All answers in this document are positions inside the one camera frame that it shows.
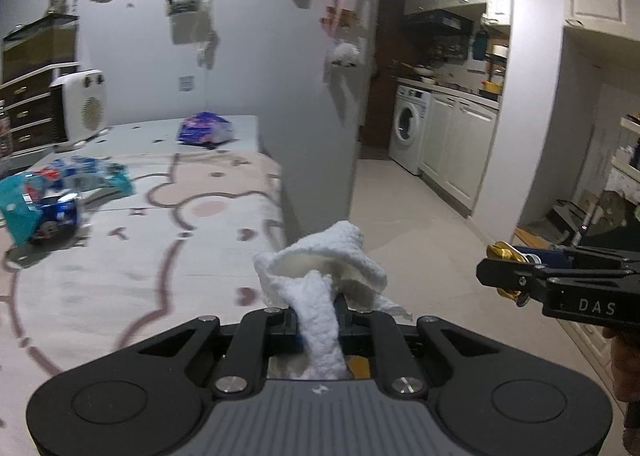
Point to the black wristband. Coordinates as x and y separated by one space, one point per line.
632 416

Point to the small wall organizer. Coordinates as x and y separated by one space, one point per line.
185 5

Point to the dark dustpan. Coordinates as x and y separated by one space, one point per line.
562 218

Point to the yellow container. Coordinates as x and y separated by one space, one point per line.
491 86

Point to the grey bed platform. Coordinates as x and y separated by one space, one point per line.
150 136

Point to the wall socket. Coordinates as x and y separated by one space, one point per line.
187 83

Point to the small teal snack wrapper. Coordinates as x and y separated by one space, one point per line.
120 179

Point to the white washing machine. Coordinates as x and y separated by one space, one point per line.
410 126

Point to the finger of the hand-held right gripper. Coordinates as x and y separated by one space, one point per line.
505 271
555 257

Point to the large teal snack wrapper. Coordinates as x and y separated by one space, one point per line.
17 211

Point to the dark range hood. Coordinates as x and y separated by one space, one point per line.
440 20

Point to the white fan heater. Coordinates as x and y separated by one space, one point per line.
82 106

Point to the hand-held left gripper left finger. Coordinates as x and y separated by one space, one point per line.
285 323

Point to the brown wooden door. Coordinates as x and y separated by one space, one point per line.
385 61

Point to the white lower kitchen cabinets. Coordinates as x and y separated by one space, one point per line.
460 151

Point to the purple snack bag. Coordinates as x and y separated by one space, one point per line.
205 129

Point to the white plush toy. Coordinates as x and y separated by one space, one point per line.
344 55

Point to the wooden figure wall ornament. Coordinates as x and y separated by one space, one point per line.
342 16

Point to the glass terrarium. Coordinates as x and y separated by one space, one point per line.
40 46

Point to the white paper towel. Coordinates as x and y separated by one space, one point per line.
320 256

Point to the blue soda can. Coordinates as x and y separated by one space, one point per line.
60 216

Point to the dark drawer chest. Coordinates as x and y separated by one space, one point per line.
30 106

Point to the person's right hand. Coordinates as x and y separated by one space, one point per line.
625 361

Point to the white hanging charm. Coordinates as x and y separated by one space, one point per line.
207 51

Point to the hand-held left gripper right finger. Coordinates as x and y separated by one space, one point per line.
350 323

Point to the blue and white wrapper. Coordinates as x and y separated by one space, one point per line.
70 171

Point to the gold foil wrapper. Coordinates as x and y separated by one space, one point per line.
505 252

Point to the wood-topped bench cabinet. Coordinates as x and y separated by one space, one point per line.
527 236

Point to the pink printed blanket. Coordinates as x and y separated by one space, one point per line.
150 261

